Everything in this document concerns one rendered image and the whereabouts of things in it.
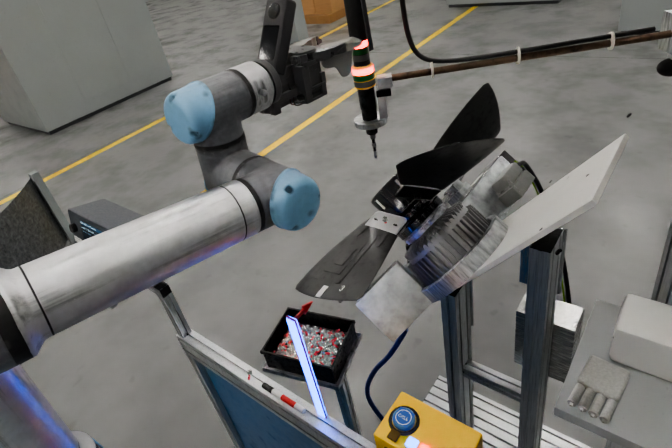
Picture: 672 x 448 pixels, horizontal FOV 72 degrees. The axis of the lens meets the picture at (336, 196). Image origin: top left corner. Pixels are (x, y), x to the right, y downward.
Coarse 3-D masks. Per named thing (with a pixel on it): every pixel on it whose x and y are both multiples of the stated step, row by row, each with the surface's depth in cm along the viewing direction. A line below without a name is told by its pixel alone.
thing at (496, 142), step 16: (464, 144) 87; (480, 144) 89; (496, 144) 91; (416, 160) 89; (432, 160) 92; (448, 160) 94; (464, 160) 95; (480, 160) 96; (400, 176) 100; (416, 176) 101; (432, 176) 102; (448, 176) 102
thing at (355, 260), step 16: (352, 240) 111; (368, 240) 109; (384, 240) 107; (336, 256) 108; (352, 256) 106; (368, 256) 104; (384, 256) 103; (320, 272) 107; (336, 272) 103; (352, 272) 101; (368, 272) 100; (304, 288) 106; (320, 288) 102; (336, 288) 99; (352, 288) 96
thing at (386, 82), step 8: (384, 80) 92; (376, 88) 94; (384, 88) 93; (384, 96) 94; (384, 104) 95; (384, 112) 96; (360, 120) 98; (376, 120) 97; (384, 120) 97; (360, 128) 97; (368, 128) 96; (376, 128) 96
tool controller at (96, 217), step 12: (84, 204) 137; (96, 204) 137; (108, 204) 137; (72, 216) 133; (84, 216) 128; (96, 216) 128; (108, 216) 128; (120, 216) 128; (132, 216) 128; (72, 228) 132; (84, 228) 129; (96, 228) 124; (108, 228) 121
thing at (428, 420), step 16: (400, 400) 86; (416, 400) 85; (416, 416) 82; (432, 416) 82; (448, 416) 82; (384, 432) 81; (400, 432) 81; (416, 432) 80; (432, 432) 80; (448, 432) 79; (464, 432) 79
